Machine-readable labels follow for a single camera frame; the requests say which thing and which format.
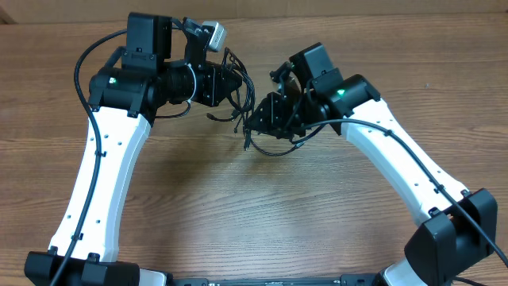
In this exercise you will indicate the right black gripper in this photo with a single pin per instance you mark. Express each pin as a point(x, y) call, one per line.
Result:
point(283, 113)

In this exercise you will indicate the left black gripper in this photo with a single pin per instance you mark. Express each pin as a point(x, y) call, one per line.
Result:
point(212, 84)

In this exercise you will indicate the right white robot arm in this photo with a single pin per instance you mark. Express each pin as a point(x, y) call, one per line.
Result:
point(456, 227)

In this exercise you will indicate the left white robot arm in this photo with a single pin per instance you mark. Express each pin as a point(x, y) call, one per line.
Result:
point(162, 61)

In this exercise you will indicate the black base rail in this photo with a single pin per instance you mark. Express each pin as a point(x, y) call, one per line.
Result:
point(367, 279)

